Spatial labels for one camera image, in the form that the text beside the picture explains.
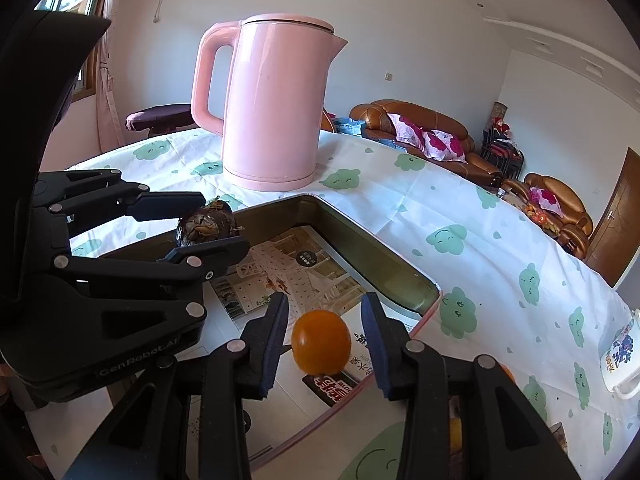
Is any brown leather sofa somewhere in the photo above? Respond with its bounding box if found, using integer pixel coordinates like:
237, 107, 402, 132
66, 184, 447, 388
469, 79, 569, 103
348, 100, 505, 190

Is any white mug blue print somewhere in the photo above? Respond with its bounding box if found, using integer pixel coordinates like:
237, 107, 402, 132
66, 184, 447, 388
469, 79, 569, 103
597, 310, 640, 401

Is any pink curtain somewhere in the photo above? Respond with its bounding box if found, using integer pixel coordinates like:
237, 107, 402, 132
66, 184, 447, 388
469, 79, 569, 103
95, 0, 125, 153

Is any purple cushioned stool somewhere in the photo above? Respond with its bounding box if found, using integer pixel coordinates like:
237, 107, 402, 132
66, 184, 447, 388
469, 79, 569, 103
125, 104, 198, 136

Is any cloud print tablecloth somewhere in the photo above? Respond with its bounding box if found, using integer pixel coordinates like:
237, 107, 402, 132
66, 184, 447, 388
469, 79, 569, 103
25, 127, 640, 480

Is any pink tin box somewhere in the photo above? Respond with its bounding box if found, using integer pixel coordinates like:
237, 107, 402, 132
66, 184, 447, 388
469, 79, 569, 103
95, 192, 443, 466

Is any small orange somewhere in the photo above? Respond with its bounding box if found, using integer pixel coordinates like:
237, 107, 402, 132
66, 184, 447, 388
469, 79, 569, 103
291, 310, 352, 376

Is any stack of dark chairs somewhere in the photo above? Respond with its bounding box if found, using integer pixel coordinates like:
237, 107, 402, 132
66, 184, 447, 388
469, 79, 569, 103
481, 127, 525, 181

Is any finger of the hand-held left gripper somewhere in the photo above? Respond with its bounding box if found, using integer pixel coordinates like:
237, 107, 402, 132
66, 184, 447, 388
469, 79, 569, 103
52, 237, 251, 347
32, 169, 207, 242

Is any blue clothing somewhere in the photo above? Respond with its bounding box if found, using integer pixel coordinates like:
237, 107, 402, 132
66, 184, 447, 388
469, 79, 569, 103
332, 116, 366, 137

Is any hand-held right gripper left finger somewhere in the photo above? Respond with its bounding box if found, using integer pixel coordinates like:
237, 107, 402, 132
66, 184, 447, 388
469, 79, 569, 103
65, 291, 291, 480

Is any pink electric kettle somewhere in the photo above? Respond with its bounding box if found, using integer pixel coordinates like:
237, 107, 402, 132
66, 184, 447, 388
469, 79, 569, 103
191, 13, 349, 192

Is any dark brown mottled fruit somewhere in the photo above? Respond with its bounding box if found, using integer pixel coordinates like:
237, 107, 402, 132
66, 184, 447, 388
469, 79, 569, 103
175, 199, 246, 248

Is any coffee table with snacks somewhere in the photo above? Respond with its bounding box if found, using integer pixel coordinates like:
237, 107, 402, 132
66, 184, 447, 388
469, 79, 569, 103
500, 182, 568, 238

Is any floral pink white pillow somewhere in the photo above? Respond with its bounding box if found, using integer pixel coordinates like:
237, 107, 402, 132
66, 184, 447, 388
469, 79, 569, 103
420, 129, 476, 162
530, 186, 563, 218
387, 112, 427, 147

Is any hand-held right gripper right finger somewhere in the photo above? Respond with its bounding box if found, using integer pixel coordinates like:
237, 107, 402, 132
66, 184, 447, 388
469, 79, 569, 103
360, 291, 571, 480

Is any brown leather armchair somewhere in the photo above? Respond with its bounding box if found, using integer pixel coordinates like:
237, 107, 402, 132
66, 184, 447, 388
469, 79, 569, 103
502, 172, 594, 261

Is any printed paper sheet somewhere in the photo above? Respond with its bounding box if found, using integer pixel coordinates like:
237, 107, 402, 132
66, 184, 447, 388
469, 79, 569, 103
207, 225, 418, 446

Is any brown wooden door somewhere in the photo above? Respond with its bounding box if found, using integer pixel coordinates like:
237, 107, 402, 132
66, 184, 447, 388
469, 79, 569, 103
585, 147, 640, 288

